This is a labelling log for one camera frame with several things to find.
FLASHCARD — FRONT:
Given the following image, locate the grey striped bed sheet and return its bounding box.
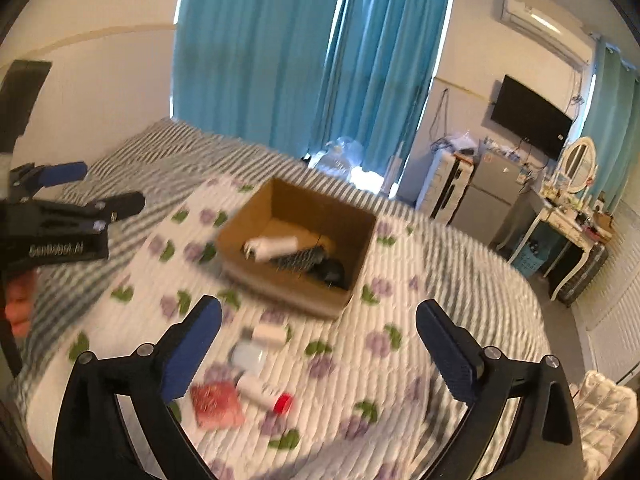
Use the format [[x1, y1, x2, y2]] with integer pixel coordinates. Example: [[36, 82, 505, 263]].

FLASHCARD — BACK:
[[10, 117, 501, 396]]

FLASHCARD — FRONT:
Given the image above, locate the clear plastic bag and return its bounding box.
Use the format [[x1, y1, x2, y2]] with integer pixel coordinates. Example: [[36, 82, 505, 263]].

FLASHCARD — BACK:
[[307, 136, 366, 173]]

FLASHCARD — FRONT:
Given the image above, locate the black rounded object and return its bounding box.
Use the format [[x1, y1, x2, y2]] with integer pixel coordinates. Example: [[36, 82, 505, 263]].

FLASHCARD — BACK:
[[307, 258, 347, 291]]

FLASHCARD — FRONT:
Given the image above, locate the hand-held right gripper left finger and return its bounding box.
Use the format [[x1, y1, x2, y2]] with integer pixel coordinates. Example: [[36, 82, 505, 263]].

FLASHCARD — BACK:
[[52, 295, 223, 480]]

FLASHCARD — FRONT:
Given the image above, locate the white drawer cabinet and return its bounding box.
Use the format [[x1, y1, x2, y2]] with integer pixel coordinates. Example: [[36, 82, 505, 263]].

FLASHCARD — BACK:
[[415, 147, 473, 221]]

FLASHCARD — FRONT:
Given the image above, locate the black hairbrush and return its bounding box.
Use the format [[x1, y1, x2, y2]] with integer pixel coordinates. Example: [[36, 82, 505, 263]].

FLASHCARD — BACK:
[[270, 245, 331, 274]]

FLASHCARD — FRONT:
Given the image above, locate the white tube with red cap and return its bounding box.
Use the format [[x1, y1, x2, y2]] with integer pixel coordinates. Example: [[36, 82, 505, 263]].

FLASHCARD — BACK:
[[236, 376, 293, 415]]

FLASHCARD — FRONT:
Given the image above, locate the blue plastic basket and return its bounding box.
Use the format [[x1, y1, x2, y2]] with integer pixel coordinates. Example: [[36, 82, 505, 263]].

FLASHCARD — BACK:
[[510, 240, 548, 276]]

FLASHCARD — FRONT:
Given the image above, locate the person's left hand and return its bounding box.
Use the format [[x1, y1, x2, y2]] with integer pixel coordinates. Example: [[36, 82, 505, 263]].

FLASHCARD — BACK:
[[5, 270, 38, 338]]

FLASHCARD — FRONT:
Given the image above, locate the black wall television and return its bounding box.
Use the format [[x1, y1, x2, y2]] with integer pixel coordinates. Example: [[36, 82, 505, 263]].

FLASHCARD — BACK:
[[490, 75, 573, 161]]

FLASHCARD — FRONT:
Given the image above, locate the white floral quilt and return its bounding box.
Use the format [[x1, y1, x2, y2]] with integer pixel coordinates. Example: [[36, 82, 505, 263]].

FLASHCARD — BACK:
[[25, 175, 556, 480]]

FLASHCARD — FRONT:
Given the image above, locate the white bottle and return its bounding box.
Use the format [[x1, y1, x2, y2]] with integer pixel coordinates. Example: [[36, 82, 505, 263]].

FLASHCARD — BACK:
[[243, 235, 299, 262]]

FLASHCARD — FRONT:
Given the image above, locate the blue curtain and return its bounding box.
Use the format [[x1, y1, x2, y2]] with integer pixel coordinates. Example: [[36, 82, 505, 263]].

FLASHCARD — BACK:
[[310, 0, 458, 198], [582, 35, 640, 211], [172, 0, 346, 158]]

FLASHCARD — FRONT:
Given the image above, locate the white air conditioner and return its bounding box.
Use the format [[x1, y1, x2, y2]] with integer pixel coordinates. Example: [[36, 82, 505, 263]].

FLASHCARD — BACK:
[[495, 0, 593, 66]]

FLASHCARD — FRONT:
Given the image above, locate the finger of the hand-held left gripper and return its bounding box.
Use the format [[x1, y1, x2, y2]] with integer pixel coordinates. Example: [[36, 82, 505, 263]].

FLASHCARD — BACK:
[[9, 161, 88, 201], [34, 192, 146, 234]]

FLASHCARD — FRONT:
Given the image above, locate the light blue round container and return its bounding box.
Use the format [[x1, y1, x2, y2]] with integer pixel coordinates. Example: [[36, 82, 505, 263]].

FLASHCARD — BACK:
[[231, 342, 267, 375]]

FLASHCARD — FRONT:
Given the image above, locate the white folded blanket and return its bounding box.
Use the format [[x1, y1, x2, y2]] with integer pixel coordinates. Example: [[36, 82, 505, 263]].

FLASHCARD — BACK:
[[570, 370, 638, 480]]

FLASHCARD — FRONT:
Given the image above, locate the brown cardboard box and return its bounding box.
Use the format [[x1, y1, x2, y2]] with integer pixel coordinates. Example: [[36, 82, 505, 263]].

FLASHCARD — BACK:
[[215, 176, 378, 320]]

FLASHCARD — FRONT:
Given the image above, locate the oval white mirror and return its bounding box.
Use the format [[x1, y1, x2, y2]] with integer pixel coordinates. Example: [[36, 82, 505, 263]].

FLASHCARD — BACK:
[[557, 136, 599, 193]]

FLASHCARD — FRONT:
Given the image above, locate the pink red packet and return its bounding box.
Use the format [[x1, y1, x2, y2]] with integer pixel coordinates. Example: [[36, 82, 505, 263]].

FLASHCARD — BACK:
[[190, 381, 244, 429]]

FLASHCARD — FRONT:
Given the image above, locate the dark suitcase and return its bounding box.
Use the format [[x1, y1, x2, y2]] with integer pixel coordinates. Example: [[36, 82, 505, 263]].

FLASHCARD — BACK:
[[557, 242, 610, 306]]

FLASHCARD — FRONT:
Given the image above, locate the white dressing table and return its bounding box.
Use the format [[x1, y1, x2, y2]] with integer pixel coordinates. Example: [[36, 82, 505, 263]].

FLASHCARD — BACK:
[[507, 190, 608, 301]]

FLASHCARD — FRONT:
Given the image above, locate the grey mini fridge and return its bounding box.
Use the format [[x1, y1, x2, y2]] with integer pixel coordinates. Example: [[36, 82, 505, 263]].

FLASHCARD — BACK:
[[450, 152, 528, 248]]

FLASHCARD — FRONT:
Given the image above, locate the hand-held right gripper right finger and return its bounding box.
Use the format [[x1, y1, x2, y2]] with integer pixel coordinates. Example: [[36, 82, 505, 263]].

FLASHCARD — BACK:
[[415, 299, 586, 480]]

